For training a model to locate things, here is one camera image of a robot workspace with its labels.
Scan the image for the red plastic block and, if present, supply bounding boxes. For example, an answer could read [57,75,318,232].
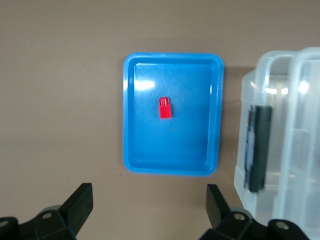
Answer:
[158,96,174,120]

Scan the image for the transparent ribbed plastic lid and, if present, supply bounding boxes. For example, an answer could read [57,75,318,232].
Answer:
[257,46,320,226]

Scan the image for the brown table mat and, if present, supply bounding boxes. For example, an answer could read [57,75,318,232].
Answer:
[0,0,320,240]

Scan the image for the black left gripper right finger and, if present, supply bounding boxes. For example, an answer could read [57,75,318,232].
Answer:
[199,184,310,240]

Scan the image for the blue plastic tray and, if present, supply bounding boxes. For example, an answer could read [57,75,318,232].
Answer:
[122,51,225,178]

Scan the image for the transparent plastic storage box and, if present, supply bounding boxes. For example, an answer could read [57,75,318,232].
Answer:
[232,46,320,240]

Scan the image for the black box latch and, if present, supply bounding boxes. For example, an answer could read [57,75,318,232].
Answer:
[248,104,273,193]

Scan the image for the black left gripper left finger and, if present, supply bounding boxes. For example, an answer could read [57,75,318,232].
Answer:
[0,182,94,240]

